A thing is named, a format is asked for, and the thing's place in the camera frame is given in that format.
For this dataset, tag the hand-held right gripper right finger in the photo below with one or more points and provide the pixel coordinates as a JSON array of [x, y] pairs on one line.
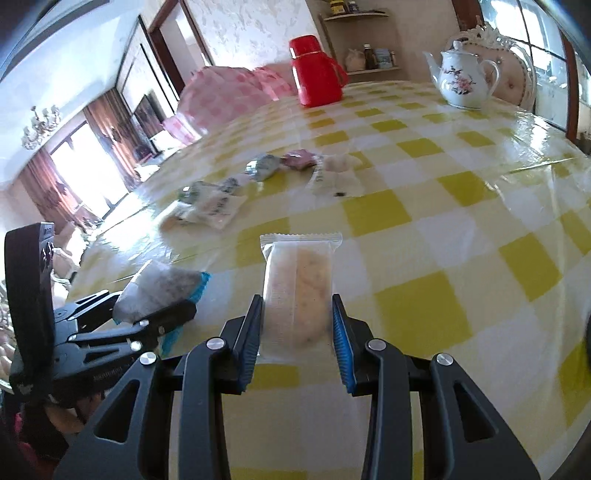
[[344, 350]]

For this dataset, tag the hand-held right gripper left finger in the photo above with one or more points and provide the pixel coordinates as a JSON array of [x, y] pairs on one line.
[[251, 341]]

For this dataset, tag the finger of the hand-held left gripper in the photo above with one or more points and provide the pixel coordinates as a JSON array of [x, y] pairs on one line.
[[83, 309], [175, 314]]

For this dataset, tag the blue white snack packet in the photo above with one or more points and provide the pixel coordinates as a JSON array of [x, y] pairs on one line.
[[157, 286]]

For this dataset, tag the clear pastry packet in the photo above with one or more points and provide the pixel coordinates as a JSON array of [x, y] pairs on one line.
[[295, 295]]

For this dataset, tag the person's left hand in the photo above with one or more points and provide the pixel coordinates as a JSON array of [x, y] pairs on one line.
[[69, 415]]

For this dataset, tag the beige tufted sofa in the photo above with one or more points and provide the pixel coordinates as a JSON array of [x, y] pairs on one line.
[[7, 323]]

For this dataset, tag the flat white printed packet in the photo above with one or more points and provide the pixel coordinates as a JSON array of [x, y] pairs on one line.
[[212, 210]]

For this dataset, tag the brown curtain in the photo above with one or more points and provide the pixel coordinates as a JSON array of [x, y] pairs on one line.
[[51, 189], [115, 138]]

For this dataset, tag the green white candy packet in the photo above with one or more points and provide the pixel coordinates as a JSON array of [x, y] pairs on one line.
[[193, 192]]

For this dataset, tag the person's red clothing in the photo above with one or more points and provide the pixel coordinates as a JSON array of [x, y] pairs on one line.
[[37, 438]]

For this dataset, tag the crystal chandelier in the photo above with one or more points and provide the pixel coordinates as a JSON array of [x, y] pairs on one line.
[[41, 124]]

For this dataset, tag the pink candy packet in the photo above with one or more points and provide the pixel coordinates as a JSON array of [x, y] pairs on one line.
[[300, 160]]

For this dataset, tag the flat screen television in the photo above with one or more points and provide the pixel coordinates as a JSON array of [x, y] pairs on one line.
[[145, 113]]

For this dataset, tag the pink checkered food cover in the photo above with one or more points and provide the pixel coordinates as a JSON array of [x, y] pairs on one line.
[[217, 97]]

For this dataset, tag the red thermos jug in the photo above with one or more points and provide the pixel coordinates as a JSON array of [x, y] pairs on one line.
[[318, 78]]

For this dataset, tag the wooden corner shelf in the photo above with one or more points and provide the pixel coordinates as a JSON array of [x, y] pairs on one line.
[[378, 70]]

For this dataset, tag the small cloth bag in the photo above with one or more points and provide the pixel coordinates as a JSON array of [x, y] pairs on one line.
[[355, 60]]

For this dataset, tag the brown glass bottle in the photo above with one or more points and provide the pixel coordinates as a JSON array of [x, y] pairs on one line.
[[368, 57]]

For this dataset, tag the small blue picture box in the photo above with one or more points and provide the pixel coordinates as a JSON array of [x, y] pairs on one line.
[[382, 58]]

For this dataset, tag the white floral teapot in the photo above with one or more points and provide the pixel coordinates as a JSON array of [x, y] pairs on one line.
[[461, 78]]

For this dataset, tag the ornate white chair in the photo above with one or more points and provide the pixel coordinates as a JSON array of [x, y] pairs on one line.
[[515, 78]]

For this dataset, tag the glass partition with wooden frame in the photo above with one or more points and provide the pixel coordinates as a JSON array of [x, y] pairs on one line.
[[545, 50]]

